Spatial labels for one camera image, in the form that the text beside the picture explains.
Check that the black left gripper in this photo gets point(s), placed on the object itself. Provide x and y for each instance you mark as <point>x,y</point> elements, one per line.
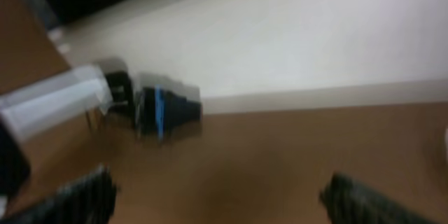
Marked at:
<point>177,111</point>

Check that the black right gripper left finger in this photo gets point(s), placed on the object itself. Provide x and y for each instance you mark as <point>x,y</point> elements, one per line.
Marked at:
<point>90,199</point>

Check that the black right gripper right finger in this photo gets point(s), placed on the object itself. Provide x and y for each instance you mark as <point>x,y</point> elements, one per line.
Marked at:
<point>348,201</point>

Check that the blue Samsung Galaxy smartphone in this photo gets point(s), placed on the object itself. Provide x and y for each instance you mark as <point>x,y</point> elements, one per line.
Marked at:
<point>159,112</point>

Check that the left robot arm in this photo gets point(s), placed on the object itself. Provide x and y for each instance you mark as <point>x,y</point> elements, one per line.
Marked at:
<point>49,102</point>

